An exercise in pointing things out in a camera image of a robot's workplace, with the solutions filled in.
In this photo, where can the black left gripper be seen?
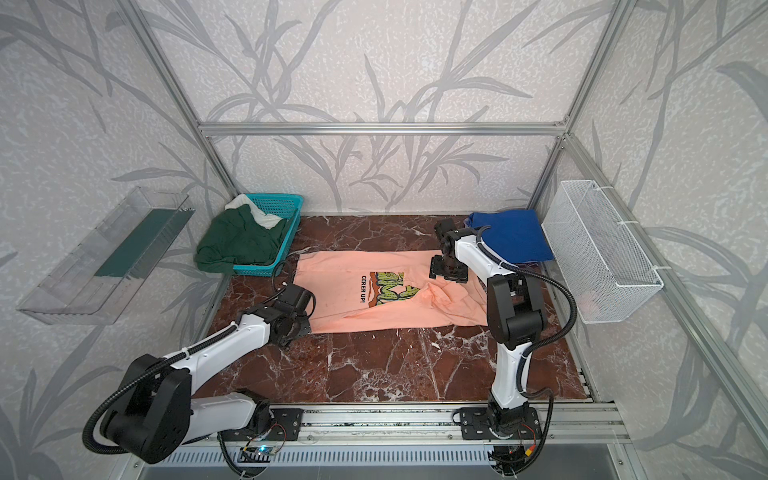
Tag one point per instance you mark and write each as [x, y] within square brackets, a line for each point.
[302, 324]

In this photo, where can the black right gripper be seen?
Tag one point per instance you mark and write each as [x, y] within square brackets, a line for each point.
[447, 271]

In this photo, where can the pink graphic t-shirt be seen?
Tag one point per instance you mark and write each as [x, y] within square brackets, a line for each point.
[361, 291]

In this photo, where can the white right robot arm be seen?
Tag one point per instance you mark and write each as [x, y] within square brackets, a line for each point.
[514, 317]

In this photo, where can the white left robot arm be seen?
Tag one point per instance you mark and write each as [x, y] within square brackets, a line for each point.
[155, 409]

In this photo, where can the blue folded t-shirt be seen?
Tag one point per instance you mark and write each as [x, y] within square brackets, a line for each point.
[514, 235]

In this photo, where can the dark green t-shirt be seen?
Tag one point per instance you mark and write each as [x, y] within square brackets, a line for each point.
[233, 237]

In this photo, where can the white t-shirt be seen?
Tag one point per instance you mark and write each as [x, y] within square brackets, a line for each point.
[265, 220]

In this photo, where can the teal plastic laundry basket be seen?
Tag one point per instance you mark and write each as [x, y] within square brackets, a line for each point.
[287, 207]

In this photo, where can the green circuit board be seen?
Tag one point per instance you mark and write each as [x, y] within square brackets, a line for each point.
[259, 453]

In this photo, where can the white wire mesh basket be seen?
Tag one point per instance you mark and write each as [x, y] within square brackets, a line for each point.
[599, 257]

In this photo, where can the aluminium frame crossbar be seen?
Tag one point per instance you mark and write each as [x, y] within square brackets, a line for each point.
[215, 129]

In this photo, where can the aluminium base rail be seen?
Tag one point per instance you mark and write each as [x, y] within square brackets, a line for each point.
[571, 440]

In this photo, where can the clear plastic wall shelf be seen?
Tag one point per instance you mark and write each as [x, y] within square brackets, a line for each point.
[94, 284]

